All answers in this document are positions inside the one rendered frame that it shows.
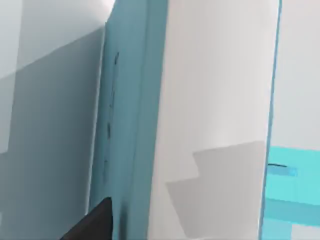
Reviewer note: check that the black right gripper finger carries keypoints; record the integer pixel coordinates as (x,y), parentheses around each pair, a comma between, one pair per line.
(96,225)

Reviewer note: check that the teal and white book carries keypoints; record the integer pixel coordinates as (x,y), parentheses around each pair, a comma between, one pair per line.
(212,100)

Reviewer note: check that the light blue rack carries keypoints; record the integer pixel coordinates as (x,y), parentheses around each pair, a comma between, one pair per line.
(290,207)

